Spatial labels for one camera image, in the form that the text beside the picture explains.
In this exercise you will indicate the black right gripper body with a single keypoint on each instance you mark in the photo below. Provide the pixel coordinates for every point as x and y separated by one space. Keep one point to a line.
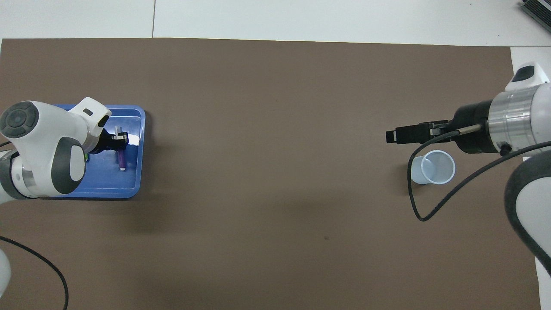
471 125

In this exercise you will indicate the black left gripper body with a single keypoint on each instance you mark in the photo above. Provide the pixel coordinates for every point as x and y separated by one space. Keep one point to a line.
99 144

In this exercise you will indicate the purple marker pen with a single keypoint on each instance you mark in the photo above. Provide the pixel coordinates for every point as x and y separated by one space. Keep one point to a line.
122 161

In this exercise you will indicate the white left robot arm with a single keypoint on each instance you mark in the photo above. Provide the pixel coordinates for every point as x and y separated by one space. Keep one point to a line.
43 129

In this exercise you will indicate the blue plastic tray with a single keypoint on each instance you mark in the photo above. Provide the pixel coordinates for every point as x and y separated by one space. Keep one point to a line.
129 181

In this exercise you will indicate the translucent plastic cup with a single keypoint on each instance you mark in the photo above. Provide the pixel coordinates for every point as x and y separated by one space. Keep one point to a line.
439 168

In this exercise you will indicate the brown table mat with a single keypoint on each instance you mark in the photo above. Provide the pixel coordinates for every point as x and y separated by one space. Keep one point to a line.
275 129

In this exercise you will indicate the grey ribbed device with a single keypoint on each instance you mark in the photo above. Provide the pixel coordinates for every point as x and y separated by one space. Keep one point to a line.
540 10

